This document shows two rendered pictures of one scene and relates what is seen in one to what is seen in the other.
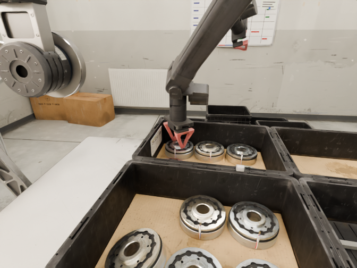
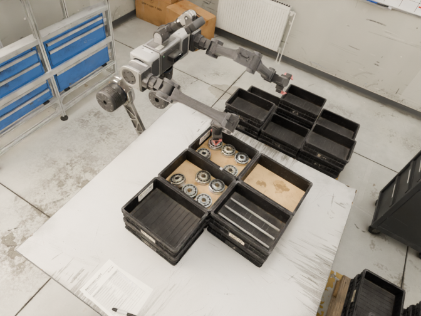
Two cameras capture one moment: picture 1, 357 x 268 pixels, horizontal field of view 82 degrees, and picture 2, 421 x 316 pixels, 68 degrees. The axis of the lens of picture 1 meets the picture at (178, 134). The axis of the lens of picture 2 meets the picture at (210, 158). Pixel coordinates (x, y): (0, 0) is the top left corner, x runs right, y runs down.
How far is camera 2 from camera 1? 156 cm
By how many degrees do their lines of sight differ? 28
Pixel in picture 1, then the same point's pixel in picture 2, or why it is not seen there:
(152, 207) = (189, 167)
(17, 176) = (138, 119)
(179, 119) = (216, 134)
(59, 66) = not seen: hidden behind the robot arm
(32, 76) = (160, 103)
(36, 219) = (148, 150)
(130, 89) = (238, 14)
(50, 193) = (153, 138)
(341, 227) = (245, 200)
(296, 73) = not seen: outside the picture
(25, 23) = not seen: hidden behind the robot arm
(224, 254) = (202, 190)
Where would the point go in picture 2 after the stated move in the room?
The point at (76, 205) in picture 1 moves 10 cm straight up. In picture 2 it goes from (163, 150) to (163, 141)
